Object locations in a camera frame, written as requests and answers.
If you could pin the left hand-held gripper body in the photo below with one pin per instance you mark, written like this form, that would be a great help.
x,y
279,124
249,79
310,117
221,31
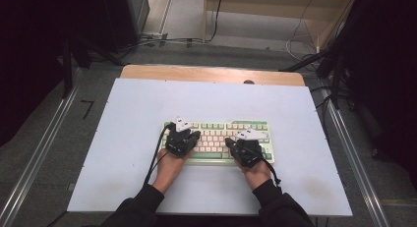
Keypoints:
x,y
179,141

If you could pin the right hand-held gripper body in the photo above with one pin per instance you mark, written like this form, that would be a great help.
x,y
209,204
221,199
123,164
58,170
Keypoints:
x,y
249,153

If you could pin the green and pink keyboard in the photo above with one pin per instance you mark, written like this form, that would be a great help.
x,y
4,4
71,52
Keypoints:
x,y
216,140

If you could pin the person's right hand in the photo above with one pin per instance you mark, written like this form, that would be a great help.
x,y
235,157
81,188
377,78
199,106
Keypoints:
x,y
257,176

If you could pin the person's left hand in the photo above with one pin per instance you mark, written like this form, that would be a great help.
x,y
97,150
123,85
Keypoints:
x,y
168,171

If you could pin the dark round table grommet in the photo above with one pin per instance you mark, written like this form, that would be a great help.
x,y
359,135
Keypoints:
x,y
249,82

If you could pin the black tripod stand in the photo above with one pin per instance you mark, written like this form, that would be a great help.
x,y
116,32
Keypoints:
x,y
334,76

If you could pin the black metal stand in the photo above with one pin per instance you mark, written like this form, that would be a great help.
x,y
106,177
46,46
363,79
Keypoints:
x,y
67,69

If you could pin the black cabinet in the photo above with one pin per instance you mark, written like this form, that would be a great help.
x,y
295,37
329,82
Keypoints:
x,y
126,17

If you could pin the light wooden shelf unit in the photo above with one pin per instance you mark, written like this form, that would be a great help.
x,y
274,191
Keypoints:
x,y
262,11

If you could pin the black curtain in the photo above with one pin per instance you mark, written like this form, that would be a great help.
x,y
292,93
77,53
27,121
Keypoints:
x,y
387,73
29,56

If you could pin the aluminium floor rail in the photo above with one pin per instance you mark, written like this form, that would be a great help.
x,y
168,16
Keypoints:
x,y
36,158
360,174

